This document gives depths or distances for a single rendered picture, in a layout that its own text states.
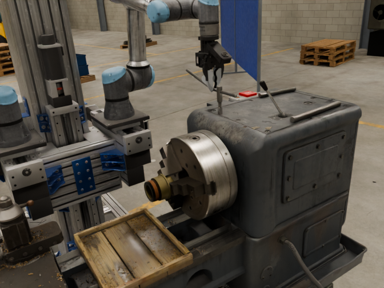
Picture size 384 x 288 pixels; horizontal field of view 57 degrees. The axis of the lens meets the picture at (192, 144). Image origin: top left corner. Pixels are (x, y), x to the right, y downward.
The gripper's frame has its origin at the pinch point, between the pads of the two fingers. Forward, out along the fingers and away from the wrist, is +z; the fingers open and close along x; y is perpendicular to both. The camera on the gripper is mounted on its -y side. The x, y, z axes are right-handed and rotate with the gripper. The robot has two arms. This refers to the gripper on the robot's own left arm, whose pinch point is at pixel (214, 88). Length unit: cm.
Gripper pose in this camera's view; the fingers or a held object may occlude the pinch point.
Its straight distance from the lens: 142.7
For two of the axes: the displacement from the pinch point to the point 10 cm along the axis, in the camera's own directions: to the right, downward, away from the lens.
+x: -8.4, 2.5, -4.8
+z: 0.6, 9.2, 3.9
